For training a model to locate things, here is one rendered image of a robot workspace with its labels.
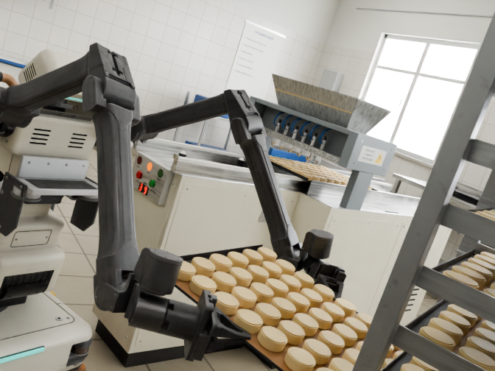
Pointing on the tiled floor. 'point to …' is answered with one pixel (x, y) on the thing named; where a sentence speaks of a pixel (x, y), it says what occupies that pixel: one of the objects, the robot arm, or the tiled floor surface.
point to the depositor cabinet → (363, 248)
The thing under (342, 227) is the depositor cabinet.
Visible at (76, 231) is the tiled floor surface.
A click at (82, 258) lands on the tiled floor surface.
